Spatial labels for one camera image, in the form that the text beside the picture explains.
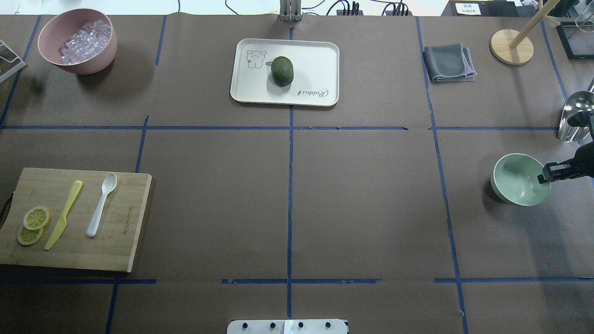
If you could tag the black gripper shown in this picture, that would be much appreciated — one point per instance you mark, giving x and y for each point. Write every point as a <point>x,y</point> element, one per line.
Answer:
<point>584,163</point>

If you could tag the light green bowl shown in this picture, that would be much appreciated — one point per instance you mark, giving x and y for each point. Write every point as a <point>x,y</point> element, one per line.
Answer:
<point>514,179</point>

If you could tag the white plastic spoon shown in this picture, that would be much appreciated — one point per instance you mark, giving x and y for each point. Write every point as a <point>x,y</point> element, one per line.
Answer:
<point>108,185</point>

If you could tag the pink bowl with ice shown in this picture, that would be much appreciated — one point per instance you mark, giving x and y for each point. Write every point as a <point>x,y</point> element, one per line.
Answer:
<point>80,41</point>

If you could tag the metal scoop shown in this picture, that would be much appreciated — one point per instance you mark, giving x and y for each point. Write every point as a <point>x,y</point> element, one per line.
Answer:
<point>576,122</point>

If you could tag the wooden mug tree stand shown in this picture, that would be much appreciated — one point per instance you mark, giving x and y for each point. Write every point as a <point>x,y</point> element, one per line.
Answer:
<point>515,48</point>

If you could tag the grey folded cloth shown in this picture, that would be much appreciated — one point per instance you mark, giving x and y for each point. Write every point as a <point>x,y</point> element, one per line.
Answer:
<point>449,63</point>

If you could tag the cream rabbit tray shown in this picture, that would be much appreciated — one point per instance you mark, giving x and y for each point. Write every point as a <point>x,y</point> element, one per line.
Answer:
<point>316,72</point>

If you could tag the green lime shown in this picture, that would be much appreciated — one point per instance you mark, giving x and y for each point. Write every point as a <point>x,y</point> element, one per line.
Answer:
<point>282,71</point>

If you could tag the bamboo cutting board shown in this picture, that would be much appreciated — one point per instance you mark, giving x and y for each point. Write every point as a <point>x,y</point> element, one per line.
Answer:
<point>113,247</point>

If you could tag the yellow plastic knife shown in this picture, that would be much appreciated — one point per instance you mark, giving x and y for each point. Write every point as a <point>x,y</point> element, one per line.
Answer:
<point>62,220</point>

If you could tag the lemon slice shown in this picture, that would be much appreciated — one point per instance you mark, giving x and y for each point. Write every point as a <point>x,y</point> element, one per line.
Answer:
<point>36,218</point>
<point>27,237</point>

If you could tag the aluminium frame post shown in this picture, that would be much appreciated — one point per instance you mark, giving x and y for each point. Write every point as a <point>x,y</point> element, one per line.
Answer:
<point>290,10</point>

